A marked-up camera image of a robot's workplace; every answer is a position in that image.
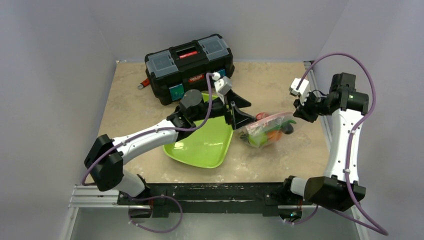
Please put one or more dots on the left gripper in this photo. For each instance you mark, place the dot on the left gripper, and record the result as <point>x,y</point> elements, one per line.
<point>238,118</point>

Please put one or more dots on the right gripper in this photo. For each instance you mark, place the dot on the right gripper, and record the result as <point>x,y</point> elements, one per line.
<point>305,112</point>

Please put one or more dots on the red fake food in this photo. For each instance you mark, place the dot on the red fake food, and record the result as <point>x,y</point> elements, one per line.
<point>262,115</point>

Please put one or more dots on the clear zip top bag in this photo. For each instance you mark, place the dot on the clear zip top bag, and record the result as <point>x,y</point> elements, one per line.
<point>264,125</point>

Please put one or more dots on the green fake apple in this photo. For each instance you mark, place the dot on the green fake apple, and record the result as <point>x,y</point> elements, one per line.
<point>258,140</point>

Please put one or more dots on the green plastic tray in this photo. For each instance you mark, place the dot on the green plastic tray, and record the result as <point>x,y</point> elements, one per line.
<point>205,147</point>

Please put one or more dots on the orange fake fruit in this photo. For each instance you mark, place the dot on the orange fake fruit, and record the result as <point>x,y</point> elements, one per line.
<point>274,136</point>

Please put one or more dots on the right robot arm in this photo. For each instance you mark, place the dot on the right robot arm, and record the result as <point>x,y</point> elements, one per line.
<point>338,188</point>

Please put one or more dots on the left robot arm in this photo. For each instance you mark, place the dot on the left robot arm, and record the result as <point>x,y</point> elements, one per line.
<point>106,159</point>

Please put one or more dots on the black plastic toolbox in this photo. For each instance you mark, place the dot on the black plastic toolbox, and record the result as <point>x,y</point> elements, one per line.
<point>177,69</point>

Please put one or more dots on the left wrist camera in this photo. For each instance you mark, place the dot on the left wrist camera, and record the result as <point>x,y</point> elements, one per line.
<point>222,84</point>

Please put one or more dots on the red handled tool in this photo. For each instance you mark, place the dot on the red handled tool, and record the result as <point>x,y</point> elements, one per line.
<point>143,84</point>

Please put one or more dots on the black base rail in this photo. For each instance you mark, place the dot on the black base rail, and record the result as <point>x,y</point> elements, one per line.
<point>269,199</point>

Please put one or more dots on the aluminium frame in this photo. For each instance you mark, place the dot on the aluminium frame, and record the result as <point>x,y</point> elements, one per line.
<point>88,195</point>

